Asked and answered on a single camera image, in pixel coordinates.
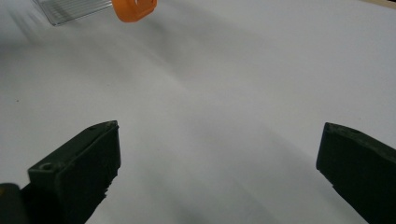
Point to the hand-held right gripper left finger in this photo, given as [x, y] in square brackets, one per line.
[81, 174]

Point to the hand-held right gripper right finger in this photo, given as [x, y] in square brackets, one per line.
[361, 168]

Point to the clear plastic packaging box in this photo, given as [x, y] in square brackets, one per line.
[71, 9]

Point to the orange phone case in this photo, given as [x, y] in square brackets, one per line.
[132, 11]

